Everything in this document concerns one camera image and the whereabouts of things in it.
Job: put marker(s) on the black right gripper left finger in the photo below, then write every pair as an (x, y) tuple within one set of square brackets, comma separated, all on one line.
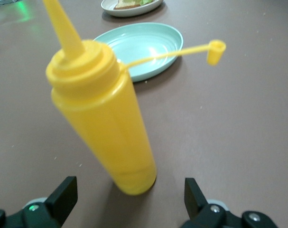
[(60, 204)]

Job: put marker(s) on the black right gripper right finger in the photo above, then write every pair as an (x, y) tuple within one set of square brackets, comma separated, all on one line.
[(196, 204)]

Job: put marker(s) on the yellow squeeze bottle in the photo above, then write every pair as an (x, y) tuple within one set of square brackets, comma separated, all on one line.
[(105, 118)]

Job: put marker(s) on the brown toast slice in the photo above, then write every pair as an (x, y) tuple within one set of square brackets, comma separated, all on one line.
[(124, 3)]

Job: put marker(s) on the mint green plate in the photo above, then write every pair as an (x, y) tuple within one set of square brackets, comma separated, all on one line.
[(143, 40)]

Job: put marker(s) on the beige plate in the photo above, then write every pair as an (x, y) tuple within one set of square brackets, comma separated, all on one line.
[(134, 12)]

